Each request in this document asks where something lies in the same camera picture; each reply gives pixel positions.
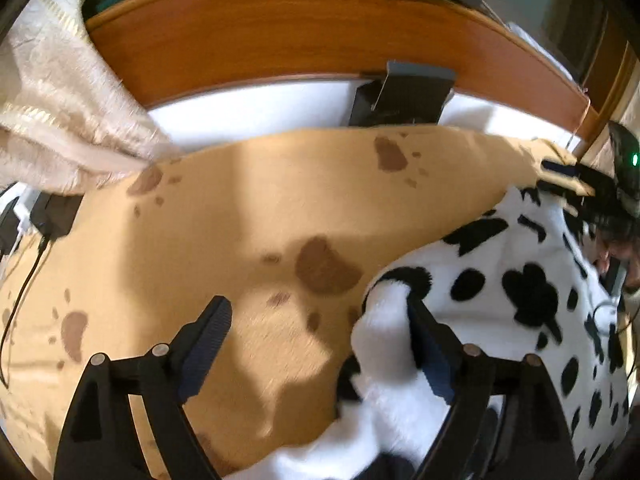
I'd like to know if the dark grey box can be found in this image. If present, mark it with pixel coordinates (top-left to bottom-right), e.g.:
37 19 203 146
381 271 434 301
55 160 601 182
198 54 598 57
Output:
348 60 457 128

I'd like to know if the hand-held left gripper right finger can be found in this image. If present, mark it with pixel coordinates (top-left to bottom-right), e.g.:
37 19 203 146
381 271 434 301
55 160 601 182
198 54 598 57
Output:
407 295 581 480

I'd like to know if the tan paw print blanket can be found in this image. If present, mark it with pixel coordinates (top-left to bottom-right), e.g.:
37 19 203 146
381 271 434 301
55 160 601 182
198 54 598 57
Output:
0 127 596 480

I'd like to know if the copper string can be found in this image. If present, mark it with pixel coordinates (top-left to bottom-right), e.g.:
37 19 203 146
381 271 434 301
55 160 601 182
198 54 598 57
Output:
565 87 593 151

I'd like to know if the cream curtain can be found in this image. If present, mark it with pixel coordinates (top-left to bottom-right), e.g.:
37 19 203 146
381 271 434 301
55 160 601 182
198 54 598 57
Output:
0 0 183 196

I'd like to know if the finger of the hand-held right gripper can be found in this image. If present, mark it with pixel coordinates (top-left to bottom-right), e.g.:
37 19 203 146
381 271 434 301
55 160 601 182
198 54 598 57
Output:
542 159 584 179
537 182 597 212

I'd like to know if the person's right hand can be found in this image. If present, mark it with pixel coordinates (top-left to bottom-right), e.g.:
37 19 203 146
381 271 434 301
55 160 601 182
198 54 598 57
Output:
595 240 640 293

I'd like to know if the wooden headboard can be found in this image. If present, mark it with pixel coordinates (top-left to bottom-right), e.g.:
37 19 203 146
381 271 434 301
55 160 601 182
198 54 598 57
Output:
85 0 608 146

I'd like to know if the cow print fleece garment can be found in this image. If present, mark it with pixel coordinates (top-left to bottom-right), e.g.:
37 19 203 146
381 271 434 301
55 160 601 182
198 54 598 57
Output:
220 185 633 480

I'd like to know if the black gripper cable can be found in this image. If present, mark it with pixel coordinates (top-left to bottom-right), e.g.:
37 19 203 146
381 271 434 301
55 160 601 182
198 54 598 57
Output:
585 300 640 378

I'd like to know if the black adapter cable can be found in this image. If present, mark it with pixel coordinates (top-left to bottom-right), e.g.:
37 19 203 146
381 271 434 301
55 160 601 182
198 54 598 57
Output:
0 235 51 388

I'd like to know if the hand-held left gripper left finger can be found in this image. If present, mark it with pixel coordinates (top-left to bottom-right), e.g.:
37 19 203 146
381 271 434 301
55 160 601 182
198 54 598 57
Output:
55 296 233 480

